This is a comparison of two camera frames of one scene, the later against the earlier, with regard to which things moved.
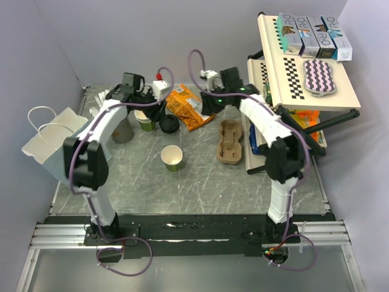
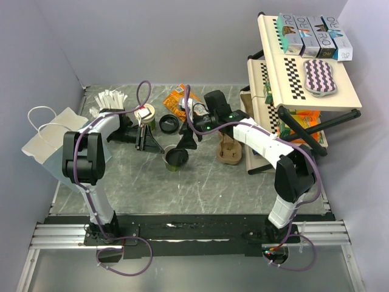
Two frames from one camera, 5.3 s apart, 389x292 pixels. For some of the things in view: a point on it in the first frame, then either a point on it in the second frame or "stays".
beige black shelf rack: (313, 92) stays
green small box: (268, 96) stays
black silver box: (327, 48) stays
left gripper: (157, 112) -> (145, 140)
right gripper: (208, 106) -> (186, 142)
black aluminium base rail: (169, 237) stays
